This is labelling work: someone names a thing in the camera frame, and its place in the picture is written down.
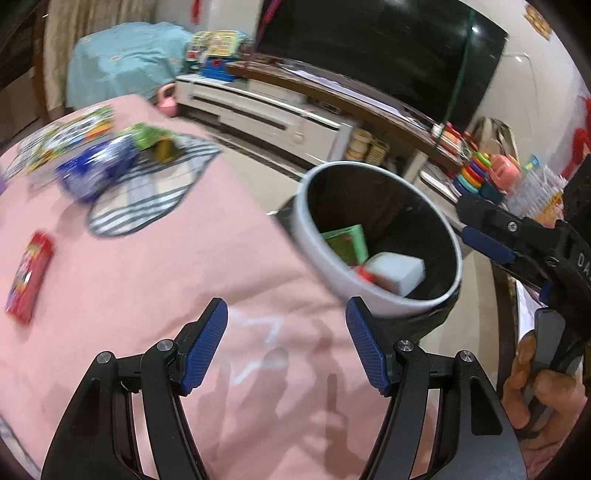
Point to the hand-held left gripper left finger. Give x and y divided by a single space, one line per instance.
205 346

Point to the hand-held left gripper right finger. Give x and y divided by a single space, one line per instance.
364 350

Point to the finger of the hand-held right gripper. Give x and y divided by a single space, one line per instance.
489 244

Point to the black white-rimmed bin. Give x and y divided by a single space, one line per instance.
415 221

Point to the small red wrapper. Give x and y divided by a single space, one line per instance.
364 273

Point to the white box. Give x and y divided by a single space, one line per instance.
397 272

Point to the green box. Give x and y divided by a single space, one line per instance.
346 242

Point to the person's right hand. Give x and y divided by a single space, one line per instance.
549 401

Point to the clear plastic rack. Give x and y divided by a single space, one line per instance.
535 194

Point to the pink toy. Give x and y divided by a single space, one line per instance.
503 173

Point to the brown bag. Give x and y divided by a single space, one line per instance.
494 134

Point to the red toy phone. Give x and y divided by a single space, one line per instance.
450 136

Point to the wicker holder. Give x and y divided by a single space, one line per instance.
379 153

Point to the stacked yellow jars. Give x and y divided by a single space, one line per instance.
358 145

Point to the red snack box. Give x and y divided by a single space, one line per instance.
30 277

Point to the olive yellow packet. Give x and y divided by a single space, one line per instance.
165 151

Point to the blue snack packet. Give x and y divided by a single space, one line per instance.
92 170

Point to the green snack packet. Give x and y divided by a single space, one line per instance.
145 134

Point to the black flat television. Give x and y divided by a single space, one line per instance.
369 46

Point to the white television cabinet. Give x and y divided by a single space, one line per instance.
258 110

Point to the pink kettlebell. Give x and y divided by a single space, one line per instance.
167 104

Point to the colourful flat packet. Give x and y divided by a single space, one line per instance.
69 131

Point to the blue toy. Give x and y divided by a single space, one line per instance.
214 69

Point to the light blue cloth cover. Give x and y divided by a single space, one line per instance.
124 60

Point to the colourful toy board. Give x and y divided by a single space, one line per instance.
221 44

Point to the red wall decoration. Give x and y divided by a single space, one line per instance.
582 143

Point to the orange wall sticker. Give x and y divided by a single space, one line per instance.
539 18

